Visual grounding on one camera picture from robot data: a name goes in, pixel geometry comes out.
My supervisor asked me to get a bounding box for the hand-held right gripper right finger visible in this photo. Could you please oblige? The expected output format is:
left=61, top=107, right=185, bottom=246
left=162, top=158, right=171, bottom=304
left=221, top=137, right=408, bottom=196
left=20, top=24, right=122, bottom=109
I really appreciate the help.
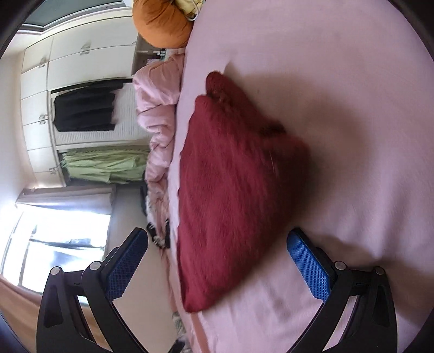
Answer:
left=286, top=228, right=397, bottom=353

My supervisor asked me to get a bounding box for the green hanging garment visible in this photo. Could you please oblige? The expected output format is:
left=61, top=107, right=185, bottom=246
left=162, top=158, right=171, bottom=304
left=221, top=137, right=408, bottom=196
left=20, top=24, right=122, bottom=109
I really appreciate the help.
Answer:
left=63, top=149, right=150, bottom=185

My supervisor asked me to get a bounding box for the bright balcony window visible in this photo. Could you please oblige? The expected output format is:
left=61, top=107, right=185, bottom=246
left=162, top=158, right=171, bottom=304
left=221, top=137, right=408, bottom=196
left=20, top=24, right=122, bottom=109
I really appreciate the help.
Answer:
left=0, top=204, right=112, bottom=296

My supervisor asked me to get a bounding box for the white wardrobe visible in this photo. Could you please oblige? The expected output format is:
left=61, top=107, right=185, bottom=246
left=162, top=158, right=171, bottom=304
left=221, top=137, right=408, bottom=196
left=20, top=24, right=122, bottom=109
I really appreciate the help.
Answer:
left=20, top=24, right=153, bottom=187

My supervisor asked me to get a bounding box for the dark red knit sweater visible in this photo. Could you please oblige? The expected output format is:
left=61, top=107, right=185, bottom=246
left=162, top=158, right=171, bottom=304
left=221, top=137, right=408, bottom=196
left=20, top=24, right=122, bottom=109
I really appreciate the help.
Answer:
left=176, top=71, right=311, bottom=313

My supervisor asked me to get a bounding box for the black white-striped garment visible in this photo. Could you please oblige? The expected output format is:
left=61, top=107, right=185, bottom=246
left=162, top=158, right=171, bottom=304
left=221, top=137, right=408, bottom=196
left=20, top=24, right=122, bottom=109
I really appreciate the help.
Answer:
left=146, top=220, right=171, bottom=249

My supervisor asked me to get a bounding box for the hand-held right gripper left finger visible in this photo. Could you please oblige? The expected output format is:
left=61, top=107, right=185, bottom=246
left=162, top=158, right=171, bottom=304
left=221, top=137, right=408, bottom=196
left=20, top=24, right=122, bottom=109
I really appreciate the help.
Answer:
left=37, top=227, right=149, bottom=353

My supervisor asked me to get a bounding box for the pink duvet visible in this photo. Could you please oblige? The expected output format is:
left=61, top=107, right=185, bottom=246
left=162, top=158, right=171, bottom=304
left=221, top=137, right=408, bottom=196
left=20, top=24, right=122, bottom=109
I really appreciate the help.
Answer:
left=132, top=54, right=185, bottom=219

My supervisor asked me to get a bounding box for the black hanging garment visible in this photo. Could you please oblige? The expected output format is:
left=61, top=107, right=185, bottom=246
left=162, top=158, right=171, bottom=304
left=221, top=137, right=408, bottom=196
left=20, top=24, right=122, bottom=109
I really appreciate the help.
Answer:
left=52, top=86, right=117, bottom=133

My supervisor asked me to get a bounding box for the bed with pink sheet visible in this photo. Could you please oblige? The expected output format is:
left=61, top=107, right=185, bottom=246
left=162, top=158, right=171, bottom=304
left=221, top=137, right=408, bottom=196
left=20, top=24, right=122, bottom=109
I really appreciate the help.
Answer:
left=166, top=0, right=434, bottom=353

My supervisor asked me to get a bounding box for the orange pillow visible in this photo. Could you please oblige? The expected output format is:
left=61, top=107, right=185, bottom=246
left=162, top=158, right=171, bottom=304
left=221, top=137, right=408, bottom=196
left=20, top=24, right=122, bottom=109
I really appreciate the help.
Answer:
left=132, top=0, right=194, bottom=50

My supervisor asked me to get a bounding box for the grey curtain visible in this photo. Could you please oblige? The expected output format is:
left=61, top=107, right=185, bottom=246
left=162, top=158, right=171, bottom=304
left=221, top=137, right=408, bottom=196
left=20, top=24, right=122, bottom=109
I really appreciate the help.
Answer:
left=17, top=188, right=116, bottom=216

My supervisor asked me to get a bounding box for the yellow pillow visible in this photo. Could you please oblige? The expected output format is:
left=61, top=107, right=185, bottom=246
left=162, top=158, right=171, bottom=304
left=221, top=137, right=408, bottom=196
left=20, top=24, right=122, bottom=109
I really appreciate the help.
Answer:
left=174, top=0, right=204, bottom=17

